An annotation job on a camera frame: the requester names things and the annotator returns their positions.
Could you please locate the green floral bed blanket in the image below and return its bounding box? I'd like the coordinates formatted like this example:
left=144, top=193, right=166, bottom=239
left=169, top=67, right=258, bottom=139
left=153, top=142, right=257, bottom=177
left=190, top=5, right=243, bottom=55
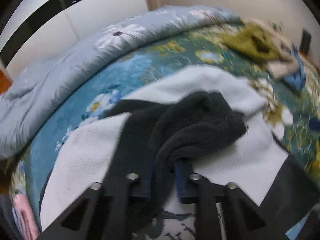
left=10, top=24, right=319, bottom=228

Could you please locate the light blue floral quilt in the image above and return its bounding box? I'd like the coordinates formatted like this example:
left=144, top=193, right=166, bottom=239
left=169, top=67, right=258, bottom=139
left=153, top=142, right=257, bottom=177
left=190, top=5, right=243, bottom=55
left=1, top=5, right=240, bottom=159

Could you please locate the black tower speaker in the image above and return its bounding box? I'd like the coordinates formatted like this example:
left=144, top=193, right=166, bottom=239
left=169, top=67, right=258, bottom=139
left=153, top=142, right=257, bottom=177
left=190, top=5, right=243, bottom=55
left=299, top=29, right=311, bottom=55

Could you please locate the black and grey fleece jacket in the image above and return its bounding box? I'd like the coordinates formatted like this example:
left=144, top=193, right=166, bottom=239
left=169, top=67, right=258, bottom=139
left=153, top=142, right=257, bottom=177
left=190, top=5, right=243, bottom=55
left=39, top=64, right=320, bottom=240

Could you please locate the beige fuzzy garment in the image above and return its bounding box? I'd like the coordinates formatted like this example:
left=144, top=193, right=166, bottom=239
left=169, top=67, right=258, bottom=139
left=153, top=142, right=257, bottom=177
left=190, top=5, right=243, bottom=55
left=246, top=17, right=301, bottom=79

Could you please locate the olive green knit sweater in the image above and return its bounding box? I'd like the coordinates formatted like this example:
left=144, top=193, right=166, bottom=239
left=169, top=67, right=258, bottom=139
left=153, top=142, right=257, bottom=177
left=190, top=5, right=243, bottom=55
left=221, top=24, right=279, bottom=62

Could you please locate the blue cloth garment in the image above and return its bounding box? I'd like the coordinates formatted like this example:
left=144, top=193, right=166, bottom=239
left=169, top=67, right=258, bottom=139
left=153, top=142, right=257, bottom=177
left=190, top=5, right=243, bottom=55
left=284, top=44, right=306, bottom=93

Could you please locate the pink folded garment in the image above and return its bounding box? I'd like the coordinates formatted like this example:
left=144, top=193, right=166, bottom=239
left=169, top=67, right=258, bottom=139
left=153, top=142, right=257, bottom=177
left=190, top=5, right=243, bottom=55
left=12, top=194, right=40, bottom=239

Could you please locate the white black striped wardrobe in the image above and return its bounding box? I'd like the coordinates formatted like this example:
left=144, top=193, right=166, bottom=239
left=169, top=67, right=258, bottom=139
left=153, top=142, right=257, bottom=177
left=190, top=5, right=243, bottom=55
left=1, top=0, right=148, bottom=79

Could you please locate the wooden headboard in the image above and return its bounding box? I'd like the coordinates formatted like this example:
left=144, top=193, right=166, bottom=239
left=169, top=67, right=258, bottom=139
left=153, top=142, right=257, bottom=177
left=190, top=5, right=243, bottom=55
left=0, top=70, right=12, bottom=94

